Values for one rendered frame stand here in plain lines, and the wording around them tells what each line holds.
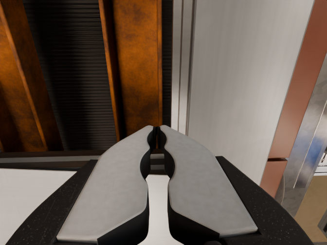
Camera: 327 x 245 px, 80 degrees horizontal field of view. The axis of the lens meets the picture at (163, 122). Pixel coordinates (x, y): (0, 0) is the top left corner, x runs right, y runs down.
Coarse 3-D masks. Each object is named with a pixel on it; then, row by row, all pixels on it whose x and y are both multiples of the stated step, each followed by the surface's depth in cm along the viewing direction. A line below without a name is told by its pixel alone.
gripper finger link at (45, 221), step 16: (96, 160) 9; (80, 176) 8; (64, 192) 8; (48, 208) 7; (64, 208) 7; (32, 224) 6; (48, 224) 6; (16, 240) 6; (32, 240) 6; (48, 240) 6
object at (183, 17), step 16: (176, 0) 16; (192, 0) 15; (176, 16) 17; (192, 16) 16; (176, 32) 17; (192, 32) 16; (176, 48) 18; (176, 64) 19; (176, 80) 19; (176, 96) 20; (176, 112) 21; (176, 128) 22; (0, 160) 23; (16, 160) 23; (32, 160) 23; (48, 160) 23; (64, 160) 23; (80, 160) 23; (160, 160) 23
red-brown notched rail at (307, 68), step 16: (320, 0) 17; (320, 16) 17; (320, 32) 18; (304, 48) 19; (320, 48) 19; (304, 64) 19; (320, 64) 19; (304, 80) 20; (288, 96) 21; (304, 96) 21; (288, 112) 22; (304, 112) 22; (288, 128) 23; (272, 144) 23; (288, 144) 24; (272, 160) 25; (272, 176) 26; (272, 192) 27
